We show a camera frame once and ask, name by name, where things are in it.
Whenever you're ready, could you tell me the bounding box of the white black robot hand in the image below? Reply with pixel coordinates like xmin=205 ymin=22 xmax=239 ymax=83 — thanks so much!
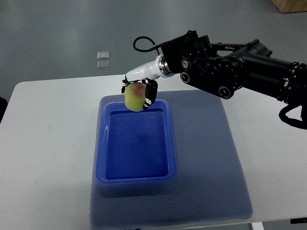
xmin=121 ymin=55 xmax=172 ymax=110

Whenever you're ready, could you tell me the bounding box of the green red peach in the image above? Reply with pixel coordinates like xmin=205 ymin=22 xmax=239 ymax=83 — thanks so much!
xmin=124 ymin=82 xmax=146 ymax=112

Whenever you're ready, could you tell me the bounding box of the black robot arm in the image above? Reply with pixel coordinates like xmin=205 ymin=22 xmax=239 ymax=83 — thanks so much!
xmin=161 ymin=31 xmax=307 ymax=129

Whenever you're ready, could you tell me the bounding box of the lower metal floor plate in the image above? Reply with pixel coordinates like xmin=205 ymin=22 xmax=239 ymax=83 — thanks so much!
xmin=97 ymin=60 xmax=110 ymax=70

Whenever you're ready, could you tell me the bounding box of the metal floor plate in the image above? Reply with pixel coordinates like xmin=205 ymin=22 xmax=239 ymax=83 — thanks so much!
xmin=97 ymin=51 xmax=109 ymax=60
xmin=97 ymin=60 xmax=110 ymax=70

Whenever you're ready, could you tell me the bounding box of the upper metal floor plate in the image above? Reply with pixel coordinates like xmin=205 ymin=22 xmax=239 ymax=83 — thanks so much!
xmin=97 ymin=51 xmax=109 ymax=60

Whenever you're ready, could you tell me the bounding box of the blue rectangular plastic tray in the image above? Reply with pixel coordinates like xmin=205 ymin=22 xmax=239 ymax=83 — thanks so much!
xmin=94 ymin=100 xmax=177 ymax=185

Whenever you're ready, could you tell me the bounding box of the blue-grey textured mat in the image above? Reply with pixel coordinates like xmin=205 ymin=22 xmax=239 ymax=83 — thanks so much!
xmin=90 ymin=90 xmax=253 ymax=230

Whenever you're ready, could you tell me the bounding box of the wooden box corner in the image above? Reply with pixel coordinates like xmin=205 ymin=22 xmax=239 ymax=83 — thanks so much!
xmin=271 ymin=0 xmax=307 ymax=13

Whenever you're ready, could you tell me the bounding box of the white table leg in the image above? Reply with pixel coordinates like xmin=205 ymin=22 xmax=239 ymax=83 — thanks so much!
xmin=251 ymin=222 xmax=264 ymax=230

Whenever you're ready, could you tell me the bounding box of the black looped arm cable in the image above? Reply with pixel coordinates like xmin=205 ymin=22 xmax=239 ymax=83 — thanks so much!
xmin=133 ymin=36 xmax=161 ymax=56

